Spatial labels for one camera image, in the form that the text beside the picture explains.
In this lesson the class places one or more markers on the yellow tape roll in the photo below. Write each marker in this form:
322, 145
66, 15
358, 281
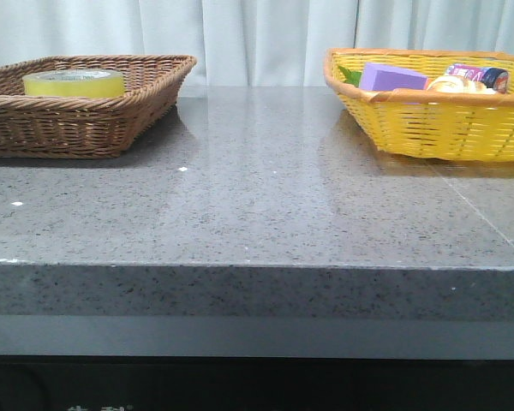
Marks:
86, 83

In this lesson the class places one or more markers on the orange toy carrot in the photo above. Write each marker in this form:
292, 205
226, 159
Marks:
352, 77

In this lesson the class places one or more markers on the white curtain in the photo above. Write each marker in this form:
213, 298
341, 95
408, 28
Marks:
250, 43

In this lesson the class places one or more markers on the purple foam cube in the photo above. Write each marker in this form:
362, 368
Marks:
384, 77

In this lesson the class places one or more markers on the bread roll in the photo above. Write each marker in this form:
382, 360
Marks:
458, 84

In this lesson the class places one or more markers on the yellow woven basket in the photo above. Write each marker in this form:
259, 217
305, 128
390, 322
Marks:
422, 124

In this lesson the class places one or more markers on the brown wicker basket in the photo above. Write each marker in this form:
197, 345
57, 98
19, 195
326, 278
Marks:
77, 127

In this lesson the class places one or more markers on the purple labelled can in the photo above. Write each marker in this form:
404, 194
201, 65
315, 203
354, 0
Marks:
491, 77

